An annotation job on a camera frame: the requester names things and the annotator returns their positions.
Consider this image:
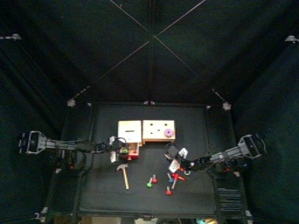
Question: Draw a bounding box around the wooden toy hammer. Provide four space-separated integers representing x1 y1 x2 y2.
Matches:
116 163 131 191

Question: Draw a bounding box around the red toy block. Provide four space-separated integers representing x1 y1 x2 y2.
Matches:
127 143 142 161

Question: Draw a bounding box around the wooden box with holes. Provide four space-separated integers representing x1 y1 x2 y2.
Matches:
142 119 178 144

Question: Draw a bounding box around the wooden box with slot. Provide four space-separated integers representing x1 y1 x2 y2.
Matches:
116 120 144 144

